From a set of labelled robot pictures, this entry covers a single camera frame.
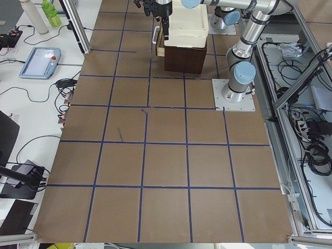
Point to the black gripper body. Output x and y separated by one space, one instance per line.
164 10

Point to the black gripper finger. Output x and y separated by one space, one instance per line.
163 23
167 29

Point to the wooden drawer with white handle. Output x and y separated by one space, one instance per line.
158 41

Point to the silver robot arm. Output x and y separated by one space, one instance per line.
242 72
225 16

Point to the cream white plastic tray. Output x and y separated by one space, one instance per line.
188 28

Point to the dark brown wooden cabinet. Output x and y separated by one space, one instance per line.
184 60

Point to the green plastic bottle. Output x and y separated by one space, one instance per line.
51 13

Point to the blue teach pendant tablet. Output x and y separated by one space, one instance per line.
41 63

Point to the white thermos bottle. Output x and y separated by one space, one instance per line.
31 11

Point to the crumpled white paper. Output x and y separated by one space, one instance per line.
290 50

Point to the black monitor stand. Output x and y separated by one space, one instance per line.
23 180

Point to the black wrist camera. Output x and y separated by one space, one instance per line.
148 6

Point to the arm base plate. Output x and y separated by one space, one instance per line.
217 26
226 100

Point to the aluminium frame post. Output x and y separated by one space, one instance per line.
76 24

